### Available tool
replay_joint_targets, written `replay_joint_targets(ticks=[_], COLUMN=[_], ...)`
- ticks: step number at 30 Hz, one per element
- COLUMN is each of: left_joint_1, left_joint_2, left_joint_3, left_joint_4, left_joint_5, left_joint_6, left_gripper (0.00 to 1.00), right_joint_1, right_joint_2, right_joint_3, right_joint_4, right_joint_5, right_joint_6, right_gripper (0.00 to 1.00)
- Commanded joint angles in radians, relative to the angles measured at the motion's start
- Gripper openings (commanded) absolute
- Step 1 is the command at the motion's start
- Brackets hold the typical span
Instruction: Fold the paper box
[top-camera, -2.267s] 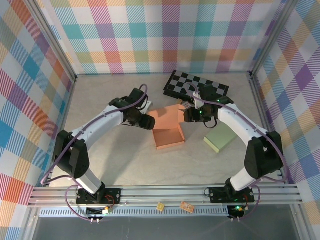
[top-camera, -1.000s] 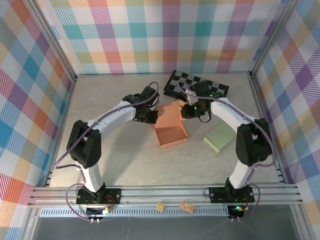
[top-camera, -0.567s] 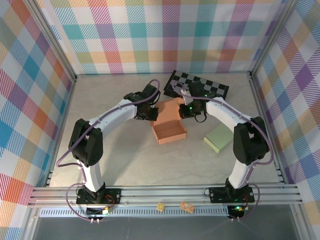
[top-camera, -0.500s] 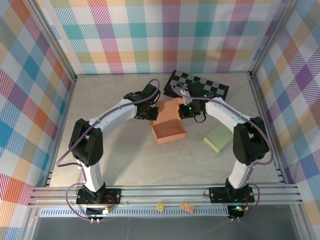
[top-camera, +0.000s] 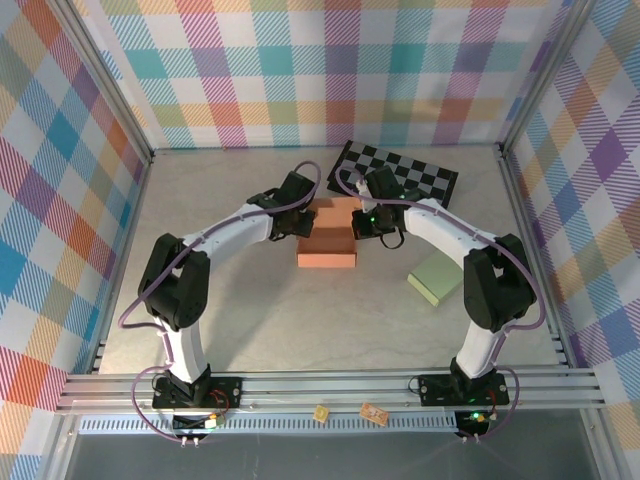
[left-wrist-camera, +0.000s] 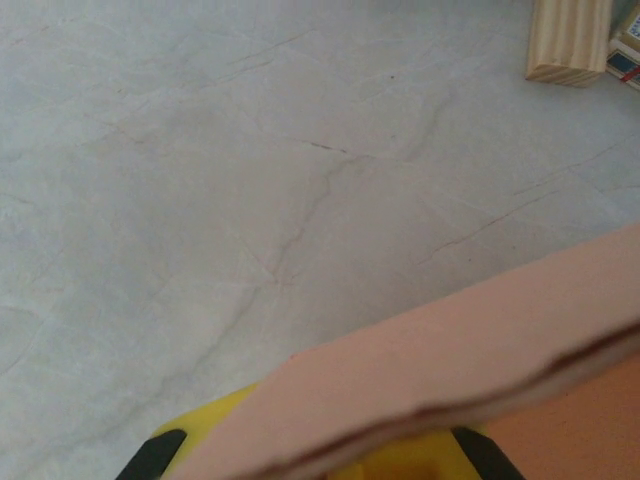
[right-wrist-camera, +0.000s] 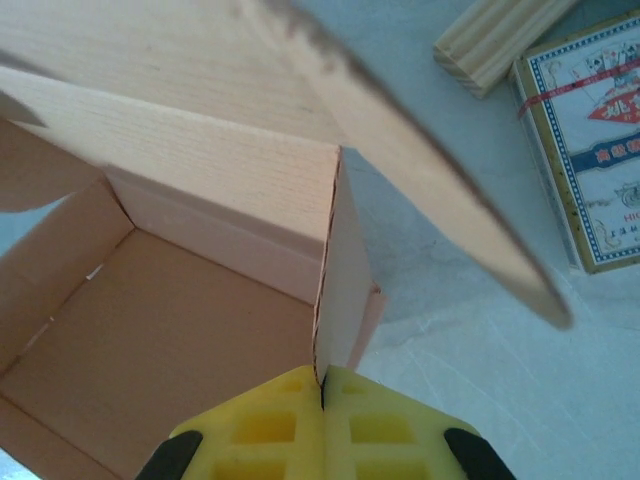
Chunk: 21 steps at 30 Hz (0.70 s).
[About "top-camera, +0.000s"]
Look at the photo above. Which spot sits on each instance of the orange cardboard box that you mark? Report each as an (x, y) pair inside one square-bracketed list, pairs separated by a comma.
[(330, 250)]

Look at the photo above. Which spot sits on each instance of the green paper box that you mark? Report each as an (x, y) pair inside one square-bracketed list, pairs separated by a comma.
[(437, 280)]

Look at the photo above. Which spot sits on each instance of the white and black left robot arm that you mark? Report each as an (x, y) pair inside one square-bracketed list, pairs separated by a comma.
[(175, 285)]

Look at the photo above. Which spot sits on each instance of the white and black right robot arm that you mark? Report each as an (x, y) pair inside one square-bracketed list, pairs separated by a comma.
[(500, 290)]

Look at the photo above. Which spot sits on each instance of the black folding chessboard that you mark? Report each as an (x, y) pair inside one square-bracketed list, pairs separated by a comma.
[(425, 172)]

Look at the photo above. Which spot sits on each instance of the small orange card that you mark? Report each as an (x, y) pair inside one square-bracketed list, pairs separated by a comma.
[(373, 414)]

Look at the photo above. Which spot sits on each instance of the small yellow tag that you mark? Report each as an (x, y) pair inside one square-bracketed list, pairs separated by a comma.
[(320, 414)]

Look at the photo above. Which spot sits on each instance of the black connector board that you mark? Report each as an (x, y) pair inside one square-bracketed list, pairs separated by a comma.
[(195, 424), (472, 425)]

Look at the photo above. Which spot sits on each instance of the aluminium side rail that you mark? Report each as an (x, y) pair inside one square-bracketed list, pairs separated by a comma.
[(121, 260), (530, 250)]

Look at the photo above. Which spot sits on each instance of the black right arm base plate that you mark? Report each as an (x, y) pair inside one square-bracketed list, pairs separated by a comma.
[(435, 390)]

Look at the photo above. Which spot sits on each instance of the aluminium rail beam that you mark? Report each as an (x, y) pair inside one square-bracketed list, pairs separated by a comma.
[(325, 390)]

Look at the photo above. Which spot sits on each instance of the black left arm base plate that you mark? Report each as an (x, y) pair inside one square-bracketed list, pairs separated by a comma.
[(225, 392)]

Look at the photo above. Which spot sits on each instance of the aluminium frame post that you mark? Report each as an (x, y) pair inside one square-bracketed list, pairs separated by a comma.
[(100, 82), (545, 75)]

